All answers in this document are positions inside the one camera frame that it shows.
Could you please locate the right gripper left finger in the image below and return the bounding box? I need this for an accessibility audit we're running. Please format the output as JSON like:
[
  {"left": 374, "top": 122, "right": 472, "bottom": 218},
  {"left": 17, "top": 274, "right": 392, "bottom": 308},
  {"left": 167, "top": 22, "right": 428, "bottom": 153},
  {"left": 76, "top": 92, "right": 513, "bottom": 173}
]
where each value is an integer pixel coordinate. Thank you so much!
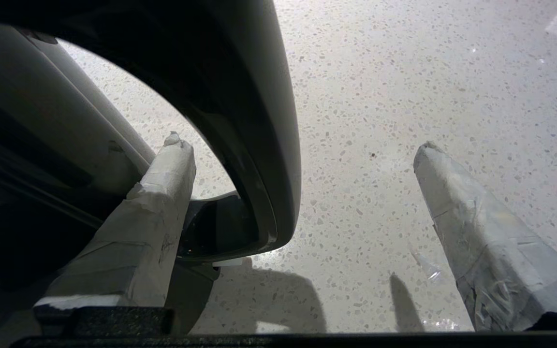
[{"left": 34, "top": 131, "right": 197, "bottom": 335}]

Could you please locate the black electric kettle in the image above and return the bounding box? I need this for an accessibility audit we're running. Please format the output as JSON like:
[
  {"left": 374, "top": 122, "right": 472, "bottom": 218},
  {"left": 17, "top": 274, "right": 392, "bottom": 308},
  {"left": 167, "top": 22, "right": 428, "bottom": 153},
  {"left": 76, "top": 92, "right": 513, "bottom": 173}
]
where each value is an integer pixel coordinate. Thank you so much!
[{"left": 0, "top": 0, "right": 302, "bottom": 335}]

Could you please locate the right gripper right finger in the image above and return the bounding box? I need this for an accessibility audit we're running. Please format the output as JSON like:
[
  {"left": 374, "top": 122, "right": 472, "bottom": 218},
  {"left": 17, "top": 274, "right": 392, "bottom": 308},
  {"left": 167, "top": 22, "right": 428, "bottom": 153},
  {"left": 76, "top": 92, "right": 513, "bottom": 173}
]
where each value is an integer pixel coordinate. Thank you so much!
[{"left": 413, "top": 141, "right": 557, "bottom": 333}]

